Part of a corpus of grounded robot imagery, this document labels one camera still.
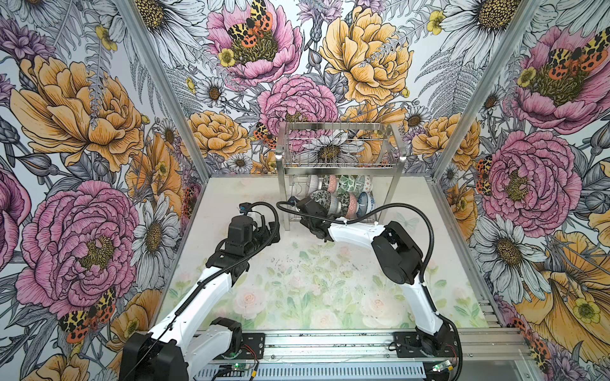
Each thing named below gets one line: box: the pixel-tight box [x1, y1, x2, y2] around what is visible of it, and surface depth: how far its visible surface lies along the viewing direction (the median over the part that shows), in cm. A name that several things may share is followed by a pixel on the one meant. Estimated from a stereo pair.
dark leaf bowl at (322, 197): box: [309, 189, 332, 211], surface depth 105 cm
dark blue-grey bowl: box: [308, 173, 319, 193], surface depth 107 cm
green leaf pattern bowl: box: [337, 174, 356, 193], surface depth 110 cm
